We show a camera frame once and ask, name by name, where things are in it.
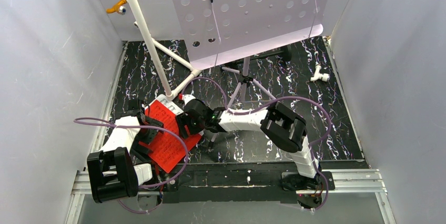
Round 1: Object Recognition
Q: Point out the red sheet music book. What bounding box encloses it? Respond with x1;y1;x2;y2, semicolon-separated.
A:
136;94;185;173

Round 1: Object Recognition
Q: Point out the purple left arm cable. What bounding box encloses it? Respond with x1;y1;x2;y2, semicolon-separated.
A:
73;117;190;215

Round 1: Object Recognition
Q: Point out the orange wall hook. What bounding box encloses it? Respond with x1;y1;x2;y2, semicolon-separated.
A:
106;0;128;15

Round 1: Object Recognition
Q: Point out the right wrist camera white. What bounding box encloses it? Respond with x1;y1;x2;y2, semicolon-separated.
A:
178;93;196;105

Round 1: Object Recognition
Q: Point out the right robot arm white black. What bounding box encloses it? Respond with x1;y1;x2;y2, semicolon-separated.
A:
175;98;322;190

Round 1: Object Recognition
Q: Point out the lilac perforated music stand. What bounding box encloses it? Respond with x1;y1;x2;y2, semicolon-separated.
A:
166;0;337;146

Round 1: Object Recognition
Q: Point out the white PVC pipe frame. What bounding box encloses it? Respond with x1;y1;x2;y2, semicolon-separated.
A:
127;0;202;101

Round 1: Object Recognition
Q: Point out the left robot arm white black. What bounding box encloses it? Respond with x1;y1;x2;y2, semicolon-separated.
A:
87;99;164;203

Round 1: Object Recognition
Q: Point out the white pipe tee fitting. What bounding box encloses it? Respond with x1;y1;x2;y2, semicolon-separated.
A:
310;64;330;82

